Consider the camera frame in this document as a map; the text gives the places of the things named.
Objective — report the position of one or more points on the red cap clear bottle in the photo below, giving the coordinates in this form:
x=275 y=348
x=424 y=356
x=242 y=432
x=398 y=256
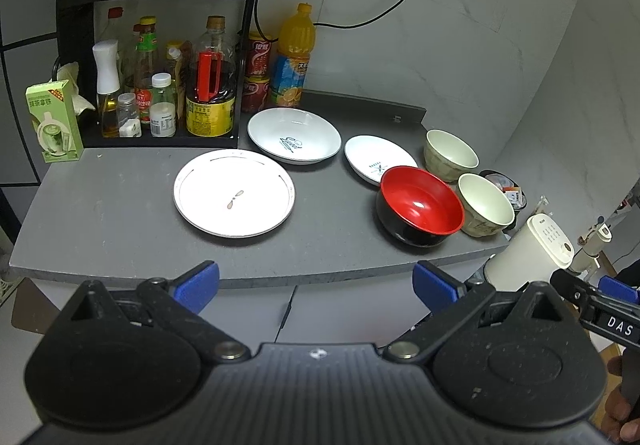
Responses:
x=117 y=29

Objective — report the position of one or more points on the orange juice bottle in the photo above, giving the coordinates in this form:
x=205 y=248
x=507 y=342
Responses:
x=296 y=42

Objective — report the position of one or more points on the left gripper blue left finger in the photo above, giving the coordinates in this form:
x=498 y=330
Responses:
x=197 y=287

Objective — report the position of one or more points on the green label sauce bottle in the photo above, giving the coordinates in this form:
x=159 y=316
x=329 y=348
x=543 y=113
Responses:
x=145 y=66

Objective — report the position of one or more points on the large soy sauce jug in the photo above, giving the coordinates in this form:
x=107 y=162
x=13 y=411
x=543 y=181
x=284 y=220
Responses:
x=210 y=104

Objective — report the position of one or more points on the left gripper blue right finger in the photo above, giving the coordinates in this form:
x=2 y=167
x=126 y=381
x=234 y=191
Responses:
x=435 y=288

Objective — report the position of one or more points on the small clear spice jar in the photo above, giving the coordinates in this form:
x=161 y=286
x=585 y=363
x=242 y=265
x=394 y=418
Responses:
x=128 y=120

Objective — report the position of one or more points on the green carton box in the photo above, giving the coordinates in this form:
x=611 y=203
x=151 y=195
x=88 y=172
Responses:
x=52 y=112

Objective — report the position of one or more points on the upper red can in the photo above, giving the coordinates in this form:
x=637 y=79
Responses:
x=258 y=55

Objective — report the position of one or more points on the white spray oil bottle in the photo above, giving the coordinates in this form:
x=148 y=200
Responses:
x=107 y=86

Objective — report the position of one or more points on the white electric kettle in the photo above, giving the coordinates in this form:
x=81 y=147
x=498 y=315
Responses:
x=535 y=252

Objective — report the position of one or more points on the cream bowl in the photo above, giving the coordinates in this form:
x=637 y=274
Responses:
x=486 y=209
x=448 y=157

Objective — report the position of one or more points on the red and black bowl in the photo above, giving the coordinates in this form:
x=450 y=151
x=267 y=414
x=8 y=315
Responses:
x=417 y=207

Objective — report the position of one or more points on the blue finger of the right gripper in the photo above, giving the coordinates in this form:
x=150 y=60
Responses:
x=613 y=288

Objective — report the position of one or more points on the cream bowl front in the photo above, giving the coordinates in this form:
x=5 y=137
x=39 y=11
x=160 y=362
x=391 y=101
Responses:
x=486 y=209

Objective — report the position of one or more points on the white deep plate blue logo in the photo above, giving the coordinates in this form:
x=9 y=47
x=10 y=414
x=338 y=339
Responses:
x=294 y=136

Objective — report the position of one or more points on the lower red can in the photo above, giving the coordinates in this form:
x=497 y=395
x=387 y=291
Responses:
x=255 y=92

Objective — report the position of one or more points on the large white plate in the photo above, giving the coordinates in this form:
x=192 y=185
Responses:
x=234 y=194

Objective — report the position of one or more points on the right hand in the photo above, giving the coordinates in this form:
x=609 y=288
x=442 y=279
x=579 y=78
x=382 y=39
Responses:
x=620 y=424

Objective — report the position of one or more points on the small white plate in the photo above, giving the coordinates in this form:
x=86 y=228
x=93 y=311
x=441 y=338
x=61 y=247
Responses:
x=370 y=157

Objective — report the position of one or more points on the crumpled white cloth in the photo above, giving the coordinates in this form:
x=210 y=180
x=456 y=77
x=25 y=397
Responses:
x=70 y=73

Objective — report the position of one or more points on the white cap seasoning bottle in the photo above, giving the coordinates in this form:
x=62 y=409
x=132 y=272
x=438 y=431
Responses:
x=163 y=109

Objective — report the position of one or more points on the red can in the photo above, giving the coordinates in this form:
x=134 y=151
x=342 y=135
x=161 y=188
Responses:
x=255 y=92
x=258 y=55

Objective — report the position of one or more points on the black metal rack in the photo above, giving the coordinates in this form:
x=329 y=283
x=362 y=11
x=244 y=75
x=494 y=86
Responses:
x=75 y=0

